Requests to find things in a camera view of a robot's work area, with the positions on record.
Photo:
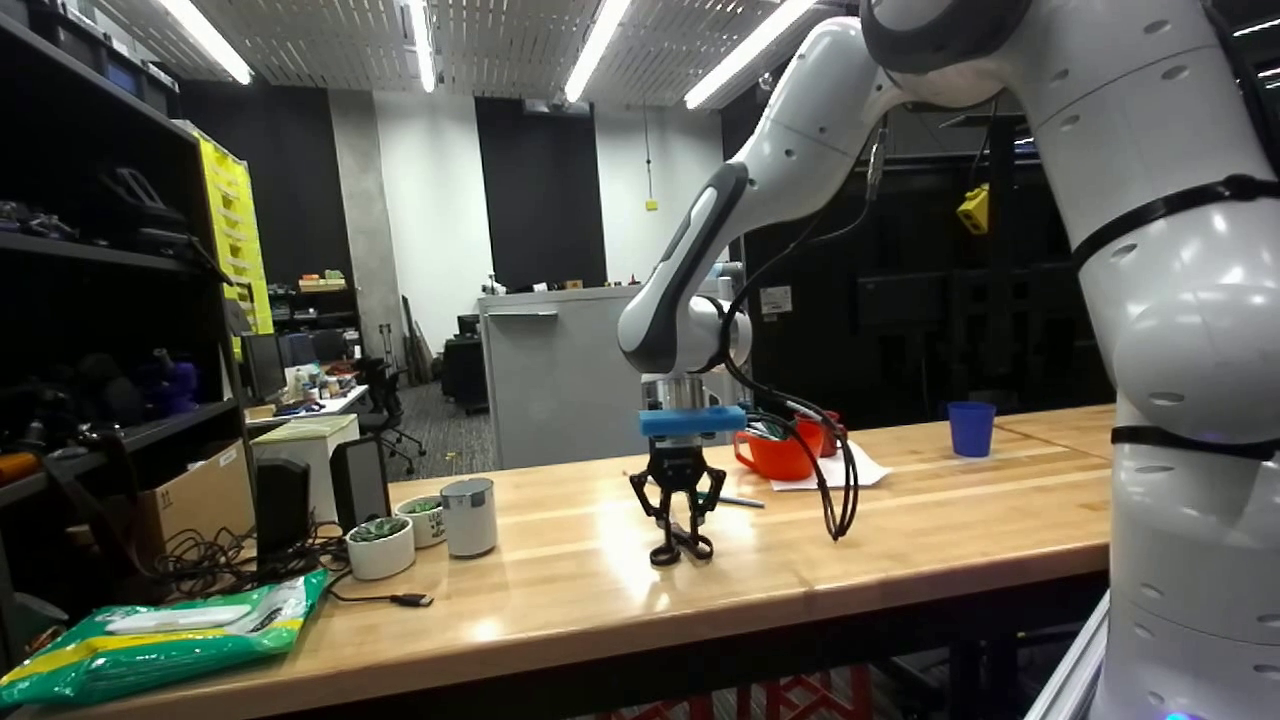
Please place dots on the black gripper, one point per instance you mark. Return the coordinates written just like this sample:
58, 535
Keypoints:
676, 466

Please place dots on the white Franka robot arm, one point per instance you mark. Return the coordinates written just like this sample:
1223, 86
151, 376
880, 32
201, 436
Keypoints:
1172, 335

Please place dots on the thin marker pen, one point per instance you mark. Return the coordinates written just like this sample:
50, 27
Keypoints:
746, 503

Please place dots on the orange red bowl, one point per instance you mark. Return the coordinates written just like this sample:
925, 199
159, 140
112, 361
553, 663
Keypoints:
778, 458

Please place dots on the grey metal cabinet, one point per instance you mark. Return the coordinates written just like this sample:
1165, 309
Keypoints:
565, 372

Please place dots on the white paper sheet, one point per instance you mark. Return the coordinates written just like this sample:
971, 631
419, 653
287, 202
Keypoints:
856, 469

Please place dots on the white cylindrical cup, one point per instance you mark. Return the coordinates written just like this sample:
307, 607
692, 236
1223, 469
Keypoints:
469, 515

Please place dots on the red plastic crate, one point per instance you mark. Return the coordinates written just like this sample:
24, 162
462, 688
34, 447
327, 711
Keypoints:
800, 698

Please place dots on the small white cup green contents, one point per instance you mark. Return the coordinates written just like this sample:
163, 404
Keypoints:
425, 521

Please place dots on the blue plastic cup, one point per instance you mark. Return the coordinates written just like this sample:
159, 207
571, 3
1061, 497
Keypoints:
971, 426

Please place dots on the white bowl green contents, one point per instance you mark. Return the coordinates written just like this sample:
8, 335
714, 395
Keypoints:
381, 546

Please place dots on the black office chair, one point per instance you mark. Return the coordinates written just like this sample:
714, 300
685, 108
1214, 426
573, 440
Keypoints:
384, 402

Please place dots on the black flat speaker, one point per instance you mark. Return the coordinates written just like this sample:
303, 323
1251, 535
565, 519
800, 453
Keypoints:
360, 483

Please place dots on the black box speaker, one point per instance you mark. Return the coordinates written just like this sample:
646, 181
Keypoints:
281, 506

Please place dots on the yellow hanging tag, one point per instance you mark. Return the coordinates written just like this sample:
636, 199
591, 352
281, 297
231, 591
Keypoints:
977, 207

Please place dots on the ceiling light strip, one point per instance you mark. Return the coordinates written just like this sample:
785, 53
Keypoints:
746, 53
422, 40
206, 38
598, 46

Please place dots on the cardboard box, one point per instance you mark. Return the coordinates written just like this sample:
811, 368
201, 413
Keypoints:
201, 503

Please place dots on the yellow bin rack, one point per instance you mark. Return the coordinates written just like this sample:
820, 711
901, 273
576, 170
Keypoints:
239, 235

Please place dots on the green wipes package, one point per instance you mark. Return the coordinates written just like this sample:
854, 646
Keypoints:
163, 641

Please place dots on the black shelf unit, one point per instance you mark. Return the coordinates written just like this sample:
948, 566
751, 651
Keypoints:
92, 266

